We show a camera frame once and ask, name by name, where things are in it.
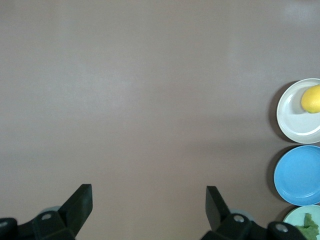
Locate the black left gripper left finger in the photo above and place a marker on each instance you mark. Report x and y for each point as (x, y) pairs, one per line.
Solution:
(72, 215)

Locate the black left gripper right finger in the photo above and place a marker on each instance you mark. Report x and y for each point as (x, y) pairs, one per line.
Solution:
(217, 215)

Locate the green lettuce leaf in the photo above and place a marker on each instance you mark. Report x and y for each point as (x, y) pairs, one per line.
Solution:
(310, 228)

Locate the yellow lemon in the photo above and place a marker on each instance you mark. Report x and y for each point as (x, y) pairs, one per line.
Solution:
(312, 98)

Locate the light green round plate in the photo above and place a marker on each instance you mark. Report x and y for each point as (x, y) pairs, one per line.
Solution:
(292, 218)

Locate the blue round plate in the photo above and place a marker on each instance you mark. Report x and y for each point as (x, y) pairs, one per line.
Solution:
(300, 175)

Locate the beige round plate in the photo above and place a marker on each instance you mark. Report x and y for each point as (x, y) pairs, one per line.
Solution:
(295, 122)

